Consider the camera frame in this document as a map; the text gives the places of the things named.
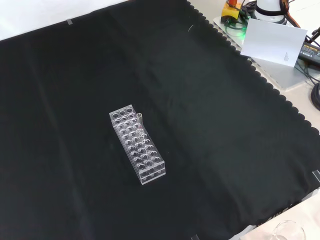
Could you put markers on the clear plastic test tube rack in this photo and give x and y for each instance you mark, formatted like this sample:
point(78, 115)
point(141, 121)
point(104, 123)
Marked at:
point(140, 155)

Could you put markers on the pale white board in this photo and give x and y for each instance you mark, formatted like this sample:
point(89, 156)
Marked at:
point(272, 42)

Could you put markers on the yellow stop button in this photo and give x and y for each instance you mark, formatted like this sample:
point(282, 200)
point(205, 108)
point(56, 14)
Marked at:
point(230, 11)

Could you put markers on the clear glass test tube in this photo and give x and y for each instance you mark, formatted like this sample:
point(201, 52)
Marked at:
point(139, 118)

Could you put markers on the clear tape strip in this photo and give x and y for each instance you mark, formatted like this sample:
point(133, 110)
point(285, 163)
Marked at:
point(70, 22)
point(195, 237)
point(317, 175)

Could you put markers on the black bench cloth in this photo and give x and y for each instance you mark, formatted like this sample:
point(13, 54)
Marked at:
point(75, 100)

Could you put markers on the black power adapter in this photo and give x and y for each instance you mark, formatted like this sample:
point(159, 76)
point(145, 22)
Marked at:
point(311, 52)

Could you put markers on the clear glass beaker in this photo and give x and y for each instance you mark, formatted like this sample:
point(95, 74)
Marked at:
point(287, 231)

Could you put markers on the grey metal base plate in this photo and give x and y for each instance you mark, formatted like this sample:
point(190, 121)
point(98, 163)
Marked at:
point(282, 75)

